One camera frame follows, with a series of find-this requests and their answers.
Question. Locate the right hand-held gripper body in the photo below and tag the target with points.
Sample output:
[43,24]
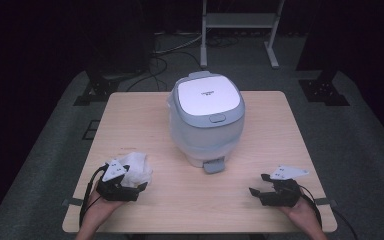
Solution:
[285,191]

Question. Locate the person's right hand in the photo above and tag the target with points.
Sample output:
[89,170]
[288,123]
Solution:
[298,211]

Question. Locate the white tissue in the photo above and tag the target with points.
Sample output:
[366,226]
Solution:
[137,169]

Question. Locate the black floor outlet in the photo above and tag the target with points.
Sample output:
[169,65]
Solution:
[91,130]

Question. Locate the white metal stand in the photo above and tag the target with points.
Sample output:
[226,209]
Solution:
[240,21]

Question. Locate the black stand base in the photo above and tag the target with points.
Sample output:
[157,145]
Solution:
[323,90]
[108,85]

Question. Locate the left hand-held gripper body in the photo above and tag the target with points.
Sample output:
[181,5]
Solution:
[115,192]

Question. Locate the grey table clip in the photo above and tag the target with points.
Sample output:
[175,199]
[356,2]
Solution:
[326,201]
[72,202]

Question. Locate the person's left hand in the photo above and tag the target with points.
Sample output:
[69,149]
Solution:
[104,206]

